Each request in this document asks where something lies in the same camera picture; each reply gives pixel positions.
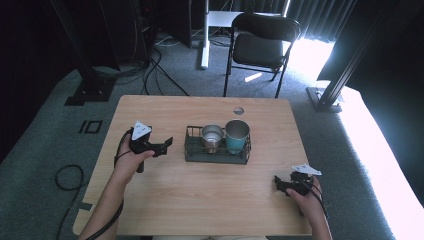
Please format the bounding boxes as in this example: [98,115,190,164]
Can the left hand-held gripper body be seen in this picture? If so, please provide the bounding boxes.
[127,120,161,174]

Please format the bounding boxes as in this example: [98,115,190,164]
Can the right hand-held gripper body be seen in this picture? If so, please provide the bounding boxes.
[282,162,323,198]

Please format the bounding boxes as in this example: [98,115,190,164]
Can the steel cup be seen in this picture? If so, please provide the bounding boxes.
[201,124,225,155]

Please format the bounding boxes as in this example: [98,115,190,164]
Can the black wire rack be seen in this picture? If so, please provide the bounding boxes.
[184,125,252,166]

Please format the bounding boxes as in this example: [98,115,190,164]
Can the teal cup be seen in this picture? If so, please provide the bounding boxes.
[224,119,251,155]

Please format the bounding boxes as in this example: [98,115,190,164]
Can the person's right hand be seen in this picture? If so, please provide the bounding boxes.
[285,175,326,219]

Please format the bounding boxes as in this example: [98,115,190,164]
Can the person's left hand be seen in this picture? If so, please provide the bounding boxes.
[114,134,156,186]

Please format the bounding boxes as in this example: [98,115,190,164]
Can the black metal profile stand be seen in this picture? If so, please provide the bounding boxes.
[305,0,409,114]

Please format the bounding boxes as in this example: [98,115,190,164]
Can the black folding chair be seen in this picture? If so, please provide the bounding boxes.
[223,12,302,99]

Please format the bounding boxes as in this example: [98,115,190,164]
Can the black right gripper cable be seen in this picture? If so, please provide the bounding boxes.
[309,181,330,222]

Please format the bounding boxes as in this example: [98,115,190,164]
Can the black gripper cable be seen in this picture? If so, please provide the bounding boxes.
[84,129,134,240]
[309,181,330,222]

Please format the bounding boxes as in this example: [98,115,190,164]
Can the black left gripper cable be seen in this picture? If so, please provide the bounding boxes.
[84,129,134,240]

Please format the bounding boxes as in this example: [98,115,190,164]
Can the bundle of black floor cables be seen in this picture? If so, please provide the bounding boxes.
[93,6,191,98]

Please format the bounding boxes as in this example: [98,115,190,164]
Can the black floor cable loop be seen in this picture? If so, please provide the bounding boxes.
[54,164,86,240]

